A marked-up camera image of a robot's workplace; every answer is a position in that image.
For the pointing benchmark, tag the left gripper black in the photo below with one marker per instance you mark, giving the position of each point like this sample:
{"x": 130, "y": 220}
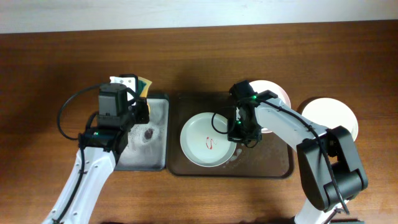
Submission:
{"x": 141, "y": 104}

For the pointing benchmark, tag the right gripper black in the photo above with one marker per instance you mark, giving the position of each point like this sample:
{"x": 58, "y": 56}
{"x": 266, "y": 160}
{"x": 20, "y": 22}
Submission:
{"x": 235, "y": 136}

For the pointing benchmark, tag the green yellow sponge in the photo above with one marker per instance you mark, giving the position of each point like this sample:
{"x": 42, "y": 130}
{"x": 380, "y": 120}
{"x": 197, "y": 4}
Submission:
{"x": 143, "y": 88}

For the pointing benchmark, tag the pale green plate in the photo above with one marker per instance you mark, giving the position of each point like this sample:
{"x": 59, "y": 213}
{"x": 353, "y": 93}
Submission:
{"x": 204, "y": 142}

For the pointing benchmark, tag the white plate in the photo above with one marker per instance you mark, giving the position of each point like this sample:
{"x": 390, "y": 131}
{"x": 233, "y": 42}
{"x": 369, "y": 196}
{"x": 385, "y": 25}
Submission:
{"x": 332, "y": 113}

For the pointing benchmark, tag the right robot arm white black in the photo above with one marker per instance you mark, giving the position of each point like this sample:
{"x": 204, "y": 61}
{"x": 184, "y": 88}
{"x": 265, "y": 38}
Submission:
{"x": 330, "y": 168}

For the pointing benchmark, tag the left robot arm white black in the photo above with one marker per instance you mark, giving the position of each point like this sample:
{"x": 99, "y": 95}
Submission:
{"x": 100, "y": 146}

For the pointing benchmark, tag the large brown tray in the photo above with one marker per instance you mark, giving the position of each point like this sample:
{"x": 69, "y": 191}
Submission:
{"x": 270, "y": 159}

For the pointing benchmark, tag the small grey soapy tray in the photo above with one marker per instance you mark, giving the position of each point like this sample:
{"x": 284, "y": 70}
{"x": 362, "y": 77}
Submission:
{"x": 147, "y": 143}

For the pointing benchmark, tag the pink plate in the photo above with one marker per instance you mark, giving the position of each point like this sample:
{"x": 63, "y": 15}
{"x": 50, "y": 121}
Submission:
{"x": 276, "y": 90}

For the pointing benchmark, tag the dark object at bottom edge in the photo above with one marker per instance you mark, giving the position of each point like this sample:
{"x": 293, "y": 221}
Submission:
{"x": 348, "y": 221}

